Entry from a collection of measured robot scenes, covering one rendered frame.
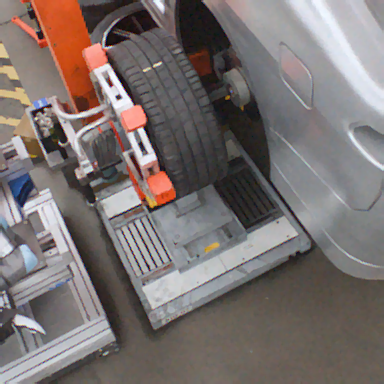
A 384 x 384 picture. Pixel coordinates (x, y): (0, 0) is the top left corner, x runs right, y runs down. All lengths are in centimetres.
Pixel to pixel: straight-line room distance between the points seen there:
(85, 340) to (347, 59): 175
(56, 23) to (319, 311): 169
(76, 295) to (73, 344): 22
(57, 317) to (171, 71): 124
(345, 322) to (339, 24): 169
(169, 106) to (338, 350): 135
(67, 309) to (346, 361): 122
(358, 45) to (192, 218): 161
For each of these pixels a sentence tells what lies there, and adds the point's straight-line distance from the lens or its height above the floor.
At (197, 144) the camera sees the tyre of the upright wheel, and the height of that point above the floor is 98.
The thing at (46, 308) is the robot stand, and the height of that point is 21.
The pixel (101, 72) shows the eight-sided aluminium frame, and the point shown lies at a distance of 236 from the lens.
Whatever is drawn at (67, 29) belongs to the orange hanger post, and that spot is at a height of 111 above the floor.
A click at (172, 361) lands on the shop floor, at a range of 293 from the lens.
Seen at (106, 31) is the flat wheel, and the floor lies 50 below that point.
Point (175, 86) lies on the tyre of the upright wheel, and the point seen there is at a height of 114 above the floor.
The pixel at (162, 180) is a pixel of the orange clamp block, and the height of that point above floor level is 89.
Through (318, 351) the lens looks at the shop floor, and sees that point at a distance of 291.
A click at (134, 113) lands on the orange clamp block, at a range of 215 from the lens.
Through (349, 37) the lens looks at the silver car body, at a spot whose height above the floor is 167.
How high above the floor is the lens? 274
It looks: 51 degrees down
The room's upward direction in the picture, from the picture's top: 11 degrees counter-clockwise
